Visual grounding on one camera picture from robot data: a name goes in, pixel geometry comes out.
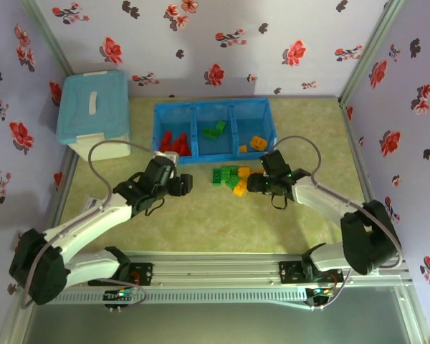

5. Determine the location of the large yellow lego brick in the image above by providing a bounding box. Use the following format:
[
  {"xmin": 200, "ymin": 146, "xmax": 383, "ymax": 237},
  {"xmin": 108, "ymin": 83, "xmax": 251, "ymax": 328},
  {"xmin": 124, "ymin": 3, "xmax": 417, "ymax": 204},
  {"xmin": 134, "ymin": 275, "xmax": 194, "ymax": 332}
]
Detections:
[{"xmin": 249, "ymin": 135, "xmax": 269, "ymax": 152}]

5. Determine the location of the long green lego brick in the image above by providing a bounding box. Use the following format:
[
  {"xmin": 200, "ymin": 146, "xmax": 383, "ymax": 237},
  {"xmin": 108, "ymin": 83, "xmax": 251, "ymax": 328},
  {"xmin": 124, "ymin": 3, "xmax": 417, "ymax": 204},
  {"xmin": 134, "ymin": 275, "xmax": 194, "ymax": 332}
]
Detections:
[{"xmin": 211, "ymin": 167, "xmax": 227, "ymax": 188}]

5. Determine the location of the blue plastic bin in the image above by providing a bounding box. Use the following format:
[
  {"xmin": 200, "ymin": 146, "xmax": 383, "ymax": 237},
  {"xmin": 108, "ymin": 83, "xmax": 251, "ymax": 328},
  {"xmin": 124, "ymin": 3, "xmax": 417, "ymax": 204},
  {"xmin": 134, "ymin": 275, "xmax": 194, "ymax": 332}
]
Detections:
[
  {"xmin": 230, "ymin": 97, "xmax": 279, "ymax": 156},
  {"xmin": 153, "ymin": 102, "xmax": 197, "ymax": 166},
  {"xmin": 191, "ymin": 101, "xmax": 237, "ymax": 159}
]

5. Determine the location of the white printed label card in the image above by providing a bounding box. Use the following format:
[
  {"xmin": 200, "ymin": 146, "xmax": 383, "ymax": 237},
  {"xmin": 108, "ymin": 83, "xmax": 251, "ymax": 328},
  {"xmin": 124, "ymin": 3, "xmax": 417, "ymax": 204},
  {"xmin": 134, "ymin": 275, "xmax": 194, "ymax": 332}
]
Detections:
[{"xmin": 82, "ymin": 195, "xmax": 103, "ymax": 212}]

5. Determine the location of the white storage box blue lid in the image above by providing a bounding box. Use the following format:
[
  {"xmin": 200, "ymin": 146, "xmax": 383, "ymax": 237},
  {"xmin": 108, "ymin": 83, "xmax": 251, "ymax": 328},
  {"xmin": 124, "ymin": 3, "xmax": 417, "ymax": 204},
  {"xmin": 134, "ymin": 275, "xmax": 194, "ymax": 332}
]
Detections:
[{"xmin": 55, "ymin": 70, "xmax": 132, "ymax": 162}]

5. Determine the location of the small circuit board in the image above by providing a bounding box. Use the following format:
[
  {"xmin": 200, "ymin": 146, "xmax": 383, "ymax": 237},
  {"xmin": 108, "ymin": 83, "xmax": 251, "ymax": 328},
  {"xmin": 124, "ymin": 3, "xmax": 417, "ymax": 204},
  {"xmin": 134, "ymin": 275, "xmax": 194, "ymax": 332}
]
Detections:
[
  {"xmin": 102, "ymin": 285, "xmax": 138, "ymax": 301},
  {"xmin": 307, "ymin": 285, "xmax": 337, "ymax": 306}
]

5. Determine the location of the thin black cable loop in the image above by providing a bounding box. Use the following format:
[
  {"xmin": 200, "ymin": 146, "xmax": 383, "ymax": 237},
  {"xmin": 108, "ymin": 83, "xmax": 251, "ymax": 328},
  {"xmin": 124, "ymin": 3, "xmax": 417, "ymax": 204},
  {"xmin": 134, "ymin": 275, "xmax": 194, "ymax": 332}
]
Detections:
[
  {"xmin": 270, "ymin": 193, "xmax": 290, "ymax": 211},
  {"xmin": 143, "ymin": 196, "xmax": 166, "ymax": 217}
]

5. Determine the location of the grey right arm cable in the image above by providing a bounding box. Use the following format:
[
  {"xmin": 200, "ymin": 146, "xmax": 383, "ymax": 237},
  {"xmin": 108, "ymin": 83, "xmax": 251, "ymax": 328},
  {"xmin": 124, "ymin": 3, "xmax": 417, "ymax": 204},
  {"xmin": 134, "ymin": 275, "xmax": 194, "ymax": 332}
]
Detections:
[{"xmin": 268, "ymin": 135, "xmax": 405, "ymax": 312}]

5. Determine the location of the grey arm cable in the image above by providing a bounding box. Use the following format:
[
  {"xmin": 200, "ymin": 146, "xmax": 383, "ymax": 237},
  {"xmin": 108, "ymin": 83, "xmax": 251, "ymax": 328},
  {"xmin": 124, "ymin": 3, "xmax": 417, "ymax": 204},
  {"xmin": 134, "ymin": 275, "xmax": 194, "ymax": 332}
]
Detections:
[
  {"xmin": 19, "ymin": 139, "xmax": 157, "ymax": 311},
  {"xmin": 268, "ymin": 135, "xmax": 405, "ymax": 312}
]

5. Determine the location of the grey left arm cable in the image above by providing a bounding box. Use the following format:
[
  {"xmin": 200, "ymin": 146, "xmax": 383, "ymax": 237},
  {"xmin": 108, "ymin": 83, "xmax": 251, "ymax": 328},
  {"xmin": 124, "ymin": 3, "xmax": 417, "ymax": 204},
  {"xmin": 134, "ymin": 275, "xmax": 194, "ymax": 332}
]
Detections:
[{"xmin": 19, "ymin": 139, "xmax": 157, "ymax": 311}]

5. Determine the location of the aluminium table edge rail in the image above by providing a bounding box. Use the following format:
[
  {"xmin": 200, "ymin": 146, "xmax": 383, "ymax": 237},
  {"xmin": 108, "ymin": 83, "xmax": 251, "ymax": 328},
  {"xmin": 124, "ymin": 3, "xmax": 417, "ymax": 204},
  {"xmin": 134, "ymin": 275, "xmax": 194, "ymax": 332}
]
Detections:
[
  {"xmin": 46, "ymin": 145, "xmax": 82, "ymax": 234},
  {"xmin": 339, "ymin": 102, "xmax": 430, "ymax": 344}
]

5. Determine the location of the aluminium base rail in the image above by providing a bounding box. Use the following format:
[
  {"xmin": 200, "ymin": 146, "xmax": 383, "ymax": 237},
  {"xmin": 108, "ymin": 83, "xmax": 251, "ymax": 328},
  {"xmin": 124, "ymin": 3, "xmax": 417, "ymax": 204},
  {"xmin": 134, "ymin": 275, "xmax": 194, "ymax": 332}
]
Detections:
[{"xmin": 127, "ymin": 252, "xmax": 414, "ymax": 288}]

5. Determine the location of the perforated metal cable tray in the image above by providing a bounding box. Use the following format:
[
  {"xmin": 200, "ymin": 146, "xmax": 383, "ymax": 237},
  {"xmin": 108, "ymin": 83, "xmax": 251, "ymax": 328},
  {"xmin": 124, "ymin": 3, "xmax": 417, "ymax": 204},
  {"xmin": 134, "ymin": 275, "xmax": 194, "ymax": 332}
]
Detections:
[{"xmin": 52, "ymin": 287, "xmax": 310, "ymax": 306}]

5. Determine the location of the aluminium frame post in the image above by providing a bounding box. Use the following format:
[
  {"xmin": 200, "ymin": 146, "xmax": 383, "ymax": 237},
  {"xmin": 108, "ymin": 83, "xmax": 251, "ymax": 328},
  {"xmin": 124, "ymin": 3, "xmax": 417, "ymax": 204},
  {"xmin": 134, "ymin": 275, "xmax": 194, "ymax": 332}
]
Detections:
[
  {"xmin": 338, "ymin": 0, "xmax": 409, "ymax": 108},
  {"xmin": 19, "ymin": 0, "xmax": 75, "ymax": 78}
]

